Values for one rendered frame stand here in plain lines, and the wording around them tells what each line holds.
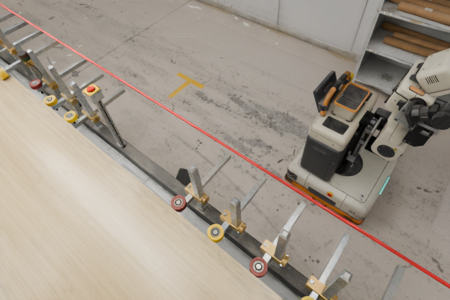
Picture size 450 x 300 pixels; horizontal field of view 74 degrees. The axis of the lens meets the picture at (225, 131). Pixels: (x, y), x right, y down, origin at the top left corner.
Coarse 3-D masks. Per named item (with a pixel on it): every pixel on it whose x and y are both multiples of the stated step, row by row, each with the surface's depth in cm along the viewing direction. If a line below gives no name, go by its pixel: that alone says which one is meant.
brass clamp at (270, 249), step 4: (268, 240) 144; (268, 244) 143; (272, 244) 143; (260, 248) 143; (264, 248) 142; (268, 248) 142; (272, 248) 141; (264, 252) 144; (268, 252) 140; (272, 252) 140; (272, 256) 140; (284, 256) 139; (288, 256) 141; (276, 260) 140; (280, 260) 138; (284, 260) 138; (288, 260) 141; (280, 264) 139; (284, 264) 138
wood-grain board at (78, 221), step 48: (0, 96) 212; (0, 144) 185; (48, 144) 183; (0, 192) 164; (48, 192) 162; (96, 192) 160; (144, 192) 159; (0, 240) 147; (48, 240) 146; (96, 240) 144; (144, 240) 143; (192, 240) 141; (0, 288) 133; (48, 288) 132; (96, 288) 131; (144, 288) 130; (192, 288) 129; (240, 288) 128
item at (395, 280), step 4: (396, 268) 135; (400, 268) 135; (404, 268) 135; (396, 272) 134; (400, 272) 134; (392, 276) 134; (396, 276) 133; (400, 276) 133; (392, 280) 132; (396, 280) 132; (388, 284) 133; (392, 284) 131; (396, 284) 131; (388, 288) 130; (392, 288) 130; (396, 288) 130; (388, 292) 129; (392, 292) 129; (384, 296) 129; (388, 296) 128; (392, 296) 128
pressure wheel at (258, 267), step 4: (252, 260) 134; (256, 260) 134; (260, 260) 134; (264, 260) 133; (252, 264) 133; (256, 264) 133; (260, 264) 133; (264, 264) 133; (252, 268) 132; (256, 268) 132; (260, 268) 132; (264, 268) 132; (252, 272) 131; (256, 272) 131; (260, 272) 131; (264, 272) 131; (256, 276) 130; (260, 276) 130
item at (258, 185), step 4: (260, 180) 165; (264, 180) 165; (256, 184) 164; (260, 184) 164; (252, 188) 162; (256, 188) 162; (248, 192) 161; (252, 192) 161; (256, 192) 163; (248, 196) 160; (252, 196) 161; (244, 200) 158; (248, 200) 158; (244, 204) 157; (224, 224) 151; (228, 224) 151; (224, 228) 150; (224, 232) 151
